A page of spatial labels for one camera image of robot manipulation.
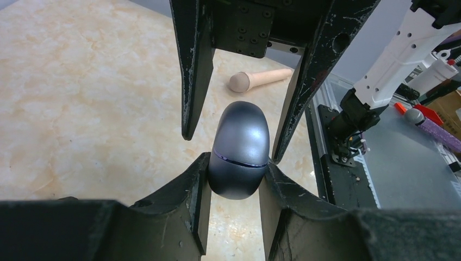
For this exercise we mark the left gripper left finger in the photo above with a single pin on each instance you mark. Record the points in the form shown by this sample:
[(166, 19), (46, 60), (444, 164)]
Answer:
[(169, 224)]

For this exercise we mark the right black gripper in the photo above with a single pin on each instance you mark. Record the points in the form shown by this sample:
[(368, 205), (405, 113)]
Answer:
[(322, 29)]

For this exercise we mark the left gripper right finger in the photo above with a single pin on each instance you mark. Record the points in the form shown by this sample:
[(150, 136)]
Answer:
[(297, 225)]

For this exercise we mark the purple earbud charging case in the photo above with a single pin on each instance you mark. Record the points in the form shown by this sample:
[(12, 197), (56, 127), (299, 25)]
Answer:
[(240, 152)]

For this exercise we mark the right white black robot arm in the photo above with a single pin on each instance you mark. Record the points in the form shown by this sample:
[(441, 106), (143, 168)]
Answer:
[(425, 25)]

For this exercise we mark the wooden toy microphone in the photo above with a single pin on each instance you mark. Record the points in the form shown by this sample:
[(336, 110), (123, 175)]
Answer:
[(242, 81)]

